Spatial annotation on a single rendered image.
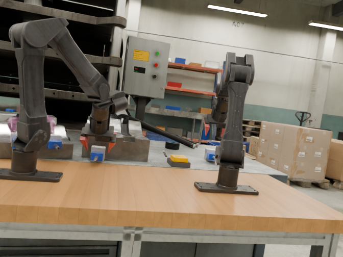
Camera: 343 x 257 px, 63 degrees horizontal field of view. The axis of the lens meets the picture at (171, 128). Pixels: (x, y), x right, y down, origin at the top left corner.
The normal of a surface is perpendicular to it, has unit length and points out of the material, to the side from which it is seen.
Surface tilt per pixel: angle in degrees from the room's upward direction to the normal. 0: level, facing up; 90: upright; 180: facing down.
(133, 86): 90
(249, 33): 90
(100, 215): 90
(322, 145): 83
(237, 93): 76
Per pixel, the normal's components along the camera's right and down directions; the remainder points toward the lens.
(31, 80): 0.74, 0.16
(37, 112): 0.73, -0.06
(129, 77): 0.25, 0.12
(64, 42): 0.81, 0.32
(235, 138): -0.03, -0.14
